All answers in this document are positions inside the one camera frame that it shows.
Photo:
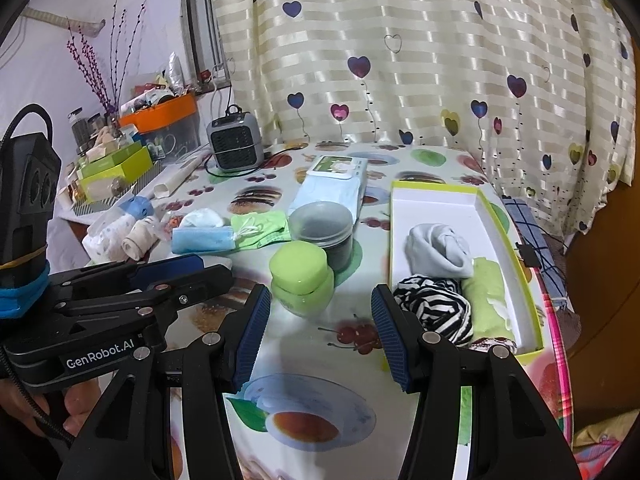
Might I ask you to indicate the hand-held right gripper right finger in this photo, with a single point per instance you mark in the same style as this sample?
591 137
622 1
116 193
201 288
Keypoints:
392 340

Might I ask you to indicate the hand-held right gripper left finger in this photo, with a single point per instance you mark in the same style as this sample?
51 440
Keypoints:
252 340

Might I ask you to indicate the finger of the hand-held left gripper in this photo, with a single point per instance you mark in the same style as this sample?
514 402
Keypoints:
167 270
210 280

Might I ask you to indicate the blue face mask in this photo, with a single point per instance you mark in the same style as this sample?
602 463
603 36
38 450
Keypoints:
200 240

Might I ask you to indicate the beige towel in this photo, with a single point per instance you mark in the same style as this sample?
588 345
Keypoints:
137 240

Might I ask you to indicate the black white striped cloth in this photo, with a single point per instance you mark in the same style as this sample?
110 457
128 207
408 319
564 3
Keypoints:
440 305

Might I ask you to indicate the green face mask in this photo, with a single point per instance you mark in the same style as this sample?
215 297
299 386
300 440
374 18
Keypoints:
265 227

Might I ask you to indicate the pale grey sock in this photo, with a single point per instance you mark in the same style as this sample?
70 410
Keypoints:
435 250

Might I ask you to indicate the brown trimmed cloth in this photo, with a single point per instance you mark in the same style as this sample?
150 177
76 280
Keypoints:
492 345

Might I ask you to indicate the green towel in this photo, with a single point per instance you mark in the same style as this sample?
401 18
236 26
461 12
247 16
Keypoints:
487 295

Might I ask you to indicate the green edged white box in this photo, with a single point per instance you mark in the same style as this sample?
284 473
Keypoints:
435 205

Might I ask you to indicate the person's left hand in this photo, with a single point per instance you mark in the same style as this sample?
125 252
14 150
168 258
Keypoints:
80 405

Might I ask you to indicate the small orange snack packet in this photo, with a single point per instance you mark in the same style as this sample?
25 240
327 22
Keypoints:
170 225

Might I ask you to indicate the white blue tissue pack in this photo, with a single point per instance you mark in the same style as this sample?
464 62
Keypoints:
107 237

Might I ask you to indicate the zigzag patterned tray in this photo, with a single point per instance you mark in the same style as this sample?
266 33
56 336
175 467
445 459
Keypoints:
105 203

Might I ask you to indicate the green lidded jar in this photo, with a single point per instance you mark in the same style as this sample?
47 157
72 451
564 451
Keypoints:
300 267

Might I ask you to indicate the glass jar with dark lid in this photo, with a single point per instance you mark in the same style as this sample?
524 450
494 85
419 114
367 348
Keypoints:
95 122
79 127

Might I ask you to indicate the beige paper bag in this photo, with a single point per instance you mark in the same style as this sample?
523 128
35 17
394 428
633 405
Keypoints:
105 142

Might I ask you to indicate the dark green flat box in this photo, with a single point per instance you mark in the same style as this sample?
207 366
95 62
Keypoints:
115 156

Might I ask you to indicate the lime green cardboard box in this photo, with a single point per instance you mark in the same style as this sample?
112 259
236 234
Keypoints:
135 165

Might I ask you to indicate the blue white carton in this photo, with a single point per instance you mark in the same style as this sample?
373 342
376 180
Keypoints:
130 135

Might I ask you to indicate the grey lidded jar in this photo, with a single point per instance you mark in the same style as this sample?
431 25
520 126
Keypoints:
320 220

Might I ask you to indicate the clear plastic storage bin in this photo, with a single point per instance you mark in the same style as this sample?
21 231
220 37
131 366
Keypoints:
180 137

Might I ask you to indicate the grey space heater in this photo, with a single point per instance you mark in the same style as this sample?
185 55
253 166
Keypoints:
235 140

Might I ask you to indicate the pale blue wet wipes pack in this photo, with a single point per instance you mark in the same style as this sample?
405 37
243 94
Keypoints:
325 192

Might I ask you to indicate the purple dried flower branches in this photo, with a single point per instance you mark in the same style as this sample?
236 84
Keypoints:
95 70

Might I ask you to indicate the orange storage lid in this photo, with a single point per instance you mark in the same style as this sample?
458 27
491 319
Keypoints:
165 112

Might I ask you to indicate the pile of assorted packets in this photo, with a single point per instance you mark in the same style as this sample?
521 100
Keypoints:
150 97

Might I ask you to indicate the small black adapter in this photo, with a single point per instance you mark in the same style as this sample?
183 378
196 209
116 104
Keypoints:
528 254

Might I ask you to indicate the blue plaid cloth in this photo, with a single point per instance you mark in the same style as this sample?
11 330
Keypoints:
520 217

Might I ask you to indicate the silver foil bag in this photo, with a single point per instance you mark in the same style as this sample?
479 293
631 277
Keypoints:
176 75

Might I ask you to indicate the wooden furniture panel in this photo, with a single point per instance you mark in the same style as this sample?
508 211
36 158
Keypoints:
600 285

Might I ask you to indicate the floral pink cloth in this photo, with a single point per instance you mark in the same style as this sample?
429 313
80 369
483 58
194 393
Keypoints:
605 440

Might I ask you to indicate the heart print curtain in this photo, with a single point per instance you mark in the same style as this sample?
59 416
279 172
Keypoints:
400 20

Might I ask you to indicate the white wall pipe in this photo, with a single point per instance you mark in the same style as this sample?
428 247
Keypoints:
60 19

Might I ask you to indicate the window frame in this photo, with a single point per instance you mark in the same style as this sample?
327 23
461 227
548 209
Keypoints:
197 25

